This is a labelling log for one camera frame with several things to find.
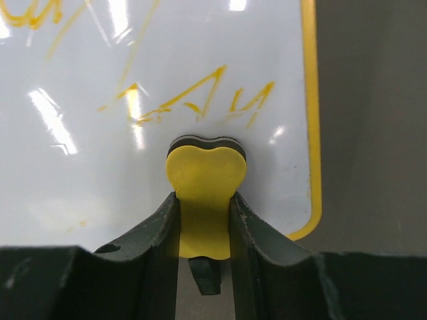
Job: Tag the yellow bone shaped eraser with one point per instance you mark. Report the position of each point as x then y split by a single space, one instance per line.
205 173

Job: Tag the yellow framed whiteboard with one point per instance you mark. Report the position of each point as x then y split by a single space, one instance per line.
94 92

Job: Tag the right black whiteboard foot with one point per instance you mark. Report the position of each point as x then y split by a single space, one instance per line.
207 275

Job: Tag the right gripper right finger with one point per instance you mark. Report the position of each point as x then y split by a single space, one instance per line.
275 278

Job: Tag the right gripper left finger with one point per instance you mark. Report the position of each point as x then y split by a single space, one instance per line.
131 277

